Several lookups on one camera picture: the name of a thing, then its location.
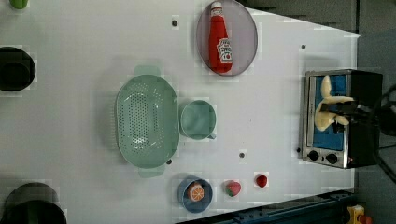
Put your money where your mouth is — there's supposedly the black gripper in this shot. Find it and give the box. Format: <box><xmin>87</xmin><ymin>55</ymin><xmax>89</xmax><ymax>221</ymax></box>
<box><xmin>319</xmin><ymin>100</ymin><xmax>378</xmax><ymax>134</ymax></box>

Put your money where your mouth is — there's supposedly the peeled plush banana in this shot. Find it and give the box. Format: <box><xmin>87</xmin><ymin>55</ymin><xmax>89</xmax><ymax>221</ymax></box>
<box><xmin>314</xmin><ymin>76</ymin><xmax>354</xmax><ymax>132</ymax></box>

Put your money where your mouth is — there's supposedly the green mug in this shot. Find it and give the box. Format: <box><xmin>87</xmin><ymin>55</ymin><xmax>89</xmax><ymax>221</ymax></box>
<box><xmin>179</xmin><ymin>100</ymin><xmax>217</xmax><ymax>140</ymax></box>

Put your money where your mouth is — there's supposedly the black toaster oven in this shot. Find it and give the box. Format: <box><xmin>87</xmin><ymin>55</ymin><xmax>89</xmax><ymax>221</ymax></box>
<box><xmin>301</xmin><ymin>69</ymin><xmax>383</xmax><ymax>169</ymax></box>

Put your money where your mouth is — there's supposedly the red tomato toy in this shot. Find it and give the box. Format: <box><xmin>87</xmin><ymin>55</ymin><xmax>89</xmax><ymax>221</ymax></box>
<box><xmin>256</xmin><ymin>175</ymin><xmax>268</xmax><ymax>188</ymax></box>

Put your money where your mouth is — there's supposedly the red strawberry toy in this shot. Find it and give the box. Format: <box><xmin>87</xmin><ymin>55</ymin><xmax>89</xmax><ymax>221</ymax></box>
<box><xmin>225</xmin><ymin>180</ymin><xmax>241</xmax><ymax>197</ymax></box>

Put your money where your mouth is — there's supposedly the grey round plate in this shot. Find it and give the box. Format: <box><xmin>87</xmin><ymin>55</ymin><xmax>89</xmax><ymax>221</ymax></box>
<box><xmin>195</xmin><ymin>0</ymin><xmax>258</xmax><ymax>76</ymax></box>

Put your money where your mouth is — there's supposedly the red ketchup bottle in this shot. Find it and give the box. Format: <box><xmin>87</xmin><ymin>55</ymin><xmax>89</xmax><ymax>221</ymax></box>
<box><xmin>208</xmin><ymin>1</ymin><xmax>233</xmax><ymax>74</ymax></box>

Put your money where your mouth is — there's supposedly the orange slice toy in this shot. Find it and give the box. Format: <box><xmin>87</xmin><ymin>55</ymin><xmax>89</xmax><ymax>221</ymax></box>
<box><xmin>187</xmin><ymin>182</ymin><xmax>205</xmax><ymax>202</ymax></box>

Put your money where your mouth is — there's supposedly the blue bowl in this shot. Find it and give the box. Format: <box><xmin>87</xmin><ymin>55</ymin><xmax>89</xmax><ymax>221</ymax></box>
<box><xmin>177</xmin><ymin>175</ymin><xmax>213</xmax><ymax>214</ymax></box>

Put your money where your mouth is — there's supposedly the green perforated colander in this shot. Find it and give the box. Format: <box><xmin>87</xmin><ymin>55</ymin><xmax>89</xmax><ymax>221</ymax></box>
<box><xmin>115</xmin><ymin>65</ymin><xmax>179</xmax><ymax>178</ymax></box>

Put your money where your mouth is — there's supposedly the black round container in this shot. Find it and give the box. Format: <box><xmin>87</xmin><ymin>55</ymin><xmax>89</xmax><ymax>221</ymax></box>
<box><xmin>1</xmin><ymin>182</ymin><xmax>67</xmax><ymax>224</ymax></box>

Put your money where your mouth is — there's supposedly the black cylindrical cup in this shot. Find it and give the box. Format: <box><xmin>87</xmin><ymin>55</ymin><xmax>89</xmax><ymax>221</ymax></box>
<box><xmin>0</xmin><ymin>47</ymin><xmax>35</xmax><ymax>91</ymax></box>

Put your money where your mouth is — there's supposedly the green cup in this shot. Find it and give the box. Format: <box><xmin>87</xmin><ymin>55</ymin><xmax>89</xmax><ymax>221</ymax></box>
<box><xmin>9</xmin><ymin>0</ymin><xmax>29</xmax><ymax>9</ymax></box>

